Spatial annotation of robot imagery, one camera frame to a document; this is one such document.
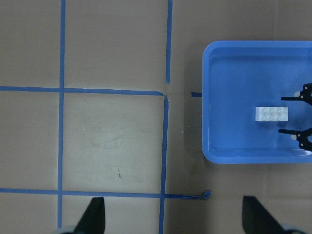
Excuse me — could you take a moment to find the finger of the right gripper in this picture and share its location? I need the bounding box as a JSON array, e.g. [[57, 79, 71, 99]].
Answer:
[[280, 83, 312, 105], [278, 128, 312, 149]]

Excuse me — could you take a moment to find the white block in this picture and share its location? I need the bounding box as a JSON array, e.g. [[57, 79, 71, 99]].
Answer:
[[270, 107, 289, 121], [255, 107, 274, 122]]

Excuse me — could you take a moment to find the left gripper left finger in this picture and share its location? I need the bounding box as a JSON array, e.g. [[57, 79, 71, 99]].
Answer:
[[53, 197, 106, 234]]

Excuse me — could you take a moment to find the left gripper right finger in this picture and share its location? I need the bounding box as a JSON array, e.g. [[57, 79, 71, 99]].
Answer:
[[242, 196, 306, 234]]

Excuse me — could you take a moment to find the blue plastic tray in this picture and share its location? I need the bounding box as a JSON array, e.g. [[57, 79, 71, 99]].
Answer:
[[202, 40, 312, 164]]

